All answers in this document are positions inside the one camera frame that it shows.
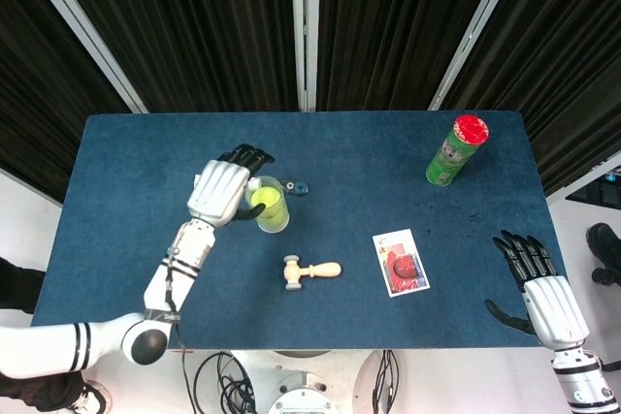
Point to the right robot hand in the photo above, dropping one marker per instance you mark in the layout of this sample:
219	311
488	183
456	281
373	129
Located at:
555	314

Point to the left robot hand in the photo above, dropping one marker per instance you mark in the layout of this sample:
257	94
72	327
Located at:
218	191

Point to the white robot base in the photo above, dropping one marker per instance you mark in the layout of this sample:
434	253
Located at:
301	385

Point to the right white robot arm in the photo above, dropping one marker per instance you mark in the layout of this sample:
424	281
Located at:
584	380

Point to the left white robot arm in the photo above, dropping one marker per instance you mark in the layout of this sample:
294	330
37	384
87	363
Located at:
170	278

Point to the clear plastic cup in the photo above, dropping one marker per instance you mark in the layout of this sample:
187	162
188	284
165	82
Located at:
282	210

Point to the black chair caster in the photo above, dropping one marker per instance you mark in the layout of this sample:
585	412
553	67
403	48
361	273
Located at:
606	276

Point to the small black blue gadget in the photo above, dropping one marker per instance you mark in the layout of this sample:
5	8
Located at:
300	188

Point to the small wooden mallet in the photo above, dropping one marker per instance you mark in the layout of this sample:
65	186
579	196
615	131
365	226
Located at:
310	270

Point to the black bulky equipment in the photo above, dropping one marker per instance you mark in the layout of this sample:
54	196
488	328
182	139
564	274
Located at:
599	188

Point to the blue felt table cover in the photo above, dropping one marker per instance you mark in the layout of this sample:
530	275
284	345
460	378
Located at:
364	152

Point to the picture card red fruit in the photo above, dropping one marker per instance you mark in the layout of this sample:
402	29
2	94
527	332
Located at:
402	264

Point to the black curtain panel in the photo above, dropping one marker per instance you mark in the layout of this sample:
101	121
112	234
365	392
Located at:
194	31
398	31
563	55
34	94

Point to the green can red lid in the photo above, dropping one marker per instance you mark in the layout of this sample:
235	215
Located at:
448	157

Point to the black white sneaker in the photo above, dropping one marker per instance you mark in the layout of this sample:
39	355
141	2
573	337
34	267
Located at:
92	399

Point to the aluminium partition post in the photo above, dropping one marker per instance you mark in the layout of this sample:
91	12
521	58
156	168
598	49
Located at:
582	175
478	28
80	28
305	31

